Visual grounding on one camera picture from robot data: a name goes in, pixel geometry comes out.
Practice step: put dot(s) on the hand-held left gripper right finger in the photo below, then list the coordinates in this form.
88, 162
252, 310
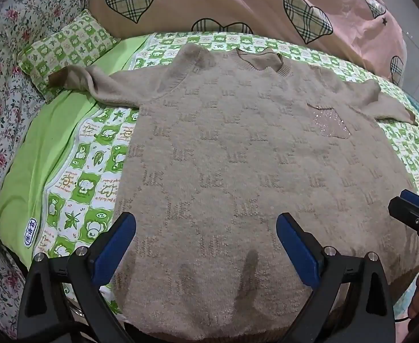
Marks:
297, 248

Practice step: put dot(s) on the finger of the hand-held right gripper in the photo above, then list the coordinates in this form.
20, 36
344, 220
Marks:
411, 212

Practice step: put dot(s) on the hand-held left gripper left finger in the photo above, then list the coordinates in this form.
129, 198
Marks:
118, 243

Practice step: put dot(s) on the beige knitted sweater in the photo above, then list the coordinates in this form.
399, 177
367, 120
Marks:
230, 157

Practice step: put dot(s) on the green checked cartoon quilt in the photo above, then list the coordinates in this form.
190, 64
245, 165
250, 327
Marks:
88, 185

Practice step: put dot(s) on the plain green bed sheet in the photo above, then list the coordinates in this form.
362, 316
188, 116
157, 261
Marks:
45, 143

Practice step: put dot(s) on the floral bed sheet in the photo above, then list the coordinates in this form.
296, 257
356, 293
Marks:
2, 89

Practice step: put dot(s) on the green checked pillow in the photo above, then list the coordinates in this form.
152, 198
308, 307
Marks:
68, 51

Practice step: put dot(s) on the pink quilt with plaid hearts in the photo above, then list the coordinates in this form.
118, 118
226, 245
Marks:
230, 0

